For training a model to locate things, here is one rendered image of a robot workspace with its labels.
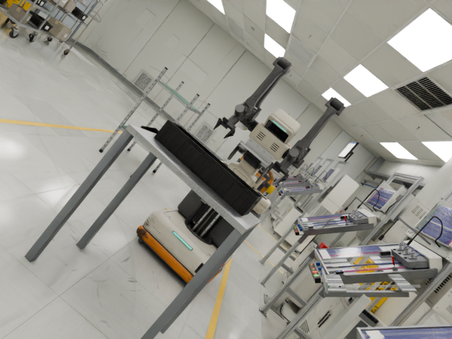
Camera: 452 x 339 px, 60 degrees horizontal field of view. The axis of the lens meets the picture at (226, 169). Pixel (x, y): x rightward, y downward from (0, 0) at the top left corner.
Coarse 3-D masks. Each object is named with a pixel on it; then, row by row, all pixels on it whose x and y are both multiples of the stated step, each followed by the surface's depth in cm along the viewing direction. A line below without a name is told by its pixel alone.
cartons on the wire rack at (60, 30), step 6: (54, 0) 664; (66, 0) 685; (66, 6) 697; (72, 6) 711; (54, 18) 732; (54, 24) 726; (60, 24) 726; (54, 30) 727; (60, 30) 727; (66, 30) 743; (60, 36) 740; (66, 36) 758
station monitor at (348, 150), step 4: (348, 144) 777; (352, 144) 743; (356, 144) 722; (348, 148) 748; (352, 148) 723; (344, 152) 753; (348, 152) 724; (352, 152) 749; (340, 156) 759; (344, 156) 727; (348, 156) 751
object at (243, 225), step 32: (128, 128) 174; (160, 160) 170; (128, 192) 220; (64, 224) 183; (96, 224) 220; (256, 224) 192; (32, 256) 182; (224, 256) 204; (192, 288) 164; (160, 320) 166
